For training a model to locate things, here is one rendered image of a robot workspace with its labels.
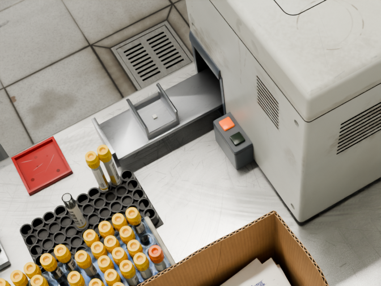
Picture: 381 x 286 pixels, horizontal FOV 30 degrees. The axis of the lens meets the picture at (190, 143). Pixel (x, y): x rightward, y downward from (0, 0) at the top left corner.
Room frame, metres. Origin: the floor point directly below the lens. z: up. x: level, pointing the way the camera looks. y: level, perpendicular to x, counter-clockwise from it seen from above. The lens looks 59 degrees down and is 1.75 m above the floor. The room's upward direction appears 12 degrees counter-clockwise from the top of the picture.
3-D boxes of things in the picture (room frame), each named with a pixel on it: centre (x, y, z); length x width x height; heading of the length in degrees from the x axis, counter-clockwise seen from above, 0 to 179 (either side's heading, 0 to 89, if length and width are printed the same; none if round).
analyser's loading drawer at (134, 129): (0.56, 0.02, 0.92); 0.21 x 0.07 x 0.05; 109
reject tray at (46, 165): (0.53, 0.22, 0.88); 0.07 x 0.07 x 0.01; 19
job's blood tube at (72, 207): (0.42, 0.16, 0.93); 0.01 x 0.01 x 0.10
